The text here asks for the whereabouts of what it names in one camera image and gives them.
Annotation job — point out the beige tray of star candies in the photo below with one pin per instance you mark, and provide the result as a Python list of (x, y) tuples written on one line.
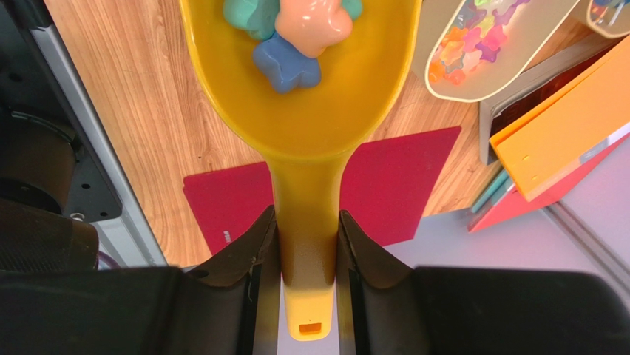
[(469, 50)]

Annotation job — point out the red folder at back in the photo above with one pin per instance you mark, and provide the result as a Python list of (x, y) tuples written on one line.
[(507, 202)]

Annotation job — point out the aluminium rail frame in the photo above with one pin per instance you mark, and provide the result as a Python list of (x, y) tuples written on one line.
[(127, 238)]

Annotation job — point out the dark red folder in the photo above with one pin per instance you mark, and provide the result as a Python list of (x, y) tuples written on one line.
[(385, 187)]

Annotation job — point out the teal book under folder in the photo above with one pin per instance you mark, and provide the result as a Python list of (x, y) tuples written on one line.
[(495, 190)]

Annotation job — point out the yellow plastic scoop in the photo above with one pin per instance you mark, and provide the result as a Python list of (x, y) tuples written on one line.
[(306, 136)]

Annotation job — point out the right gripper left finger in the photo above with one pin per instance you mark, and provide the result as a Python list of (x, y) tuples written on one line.
[(229, 304)]

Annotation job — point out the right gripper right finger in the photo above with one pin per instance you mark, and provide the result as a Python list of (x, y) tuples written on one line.
[(387, 307)]

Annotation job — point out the orange folder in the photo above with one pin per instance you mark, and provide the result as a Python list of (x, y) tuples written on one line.
[(545, 144)]

